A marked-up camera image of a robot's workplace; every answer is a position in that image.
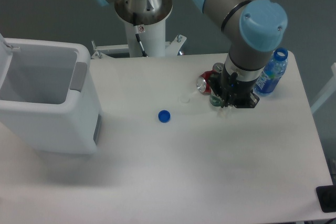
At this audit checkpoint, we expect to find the black device at edge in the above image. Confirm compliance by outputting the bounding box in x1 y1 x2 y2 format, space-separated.
316 185 335 213

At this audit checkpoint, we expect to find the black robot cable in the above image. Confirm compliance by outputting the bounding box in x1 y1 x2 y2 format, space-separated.
132 13 148 57

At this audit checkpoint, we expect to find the green soda can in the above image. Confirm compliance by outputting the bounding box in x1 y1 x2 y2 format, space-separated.
208 62 224 106

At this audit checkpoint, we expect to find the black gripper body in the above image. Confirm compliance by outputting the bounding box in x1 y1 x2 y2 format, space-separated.
209 70 260 109

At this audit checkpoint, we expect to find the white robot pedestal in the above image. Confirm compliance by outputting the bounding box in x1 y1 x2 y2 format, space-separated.
91 21 187 59

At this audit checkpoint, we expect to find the blue plastic water bottle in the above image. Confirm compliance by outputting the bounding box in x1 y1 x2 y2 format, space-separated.
254 47 288 96

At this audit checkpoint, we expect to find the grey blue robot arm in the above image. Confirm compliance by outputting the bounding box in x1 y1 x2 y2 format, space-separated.
97 0 288 108

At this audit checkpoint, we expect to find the white open trash bin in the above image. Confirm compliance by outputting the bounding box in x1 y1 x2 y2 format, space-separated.
1 37 102 154

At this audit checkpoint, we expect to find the blue bottle cap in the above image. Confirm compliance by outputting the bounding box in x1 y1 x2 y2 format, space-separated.
158 110 171 123

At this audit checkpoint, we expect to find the crushed red soda can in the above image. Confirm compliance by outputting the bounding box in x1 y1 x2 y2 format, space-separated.
196 70 214 95

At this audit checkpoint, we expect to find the white frame at right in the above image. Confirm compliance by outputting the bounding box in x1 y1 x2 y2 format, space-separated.
310 63 335 114

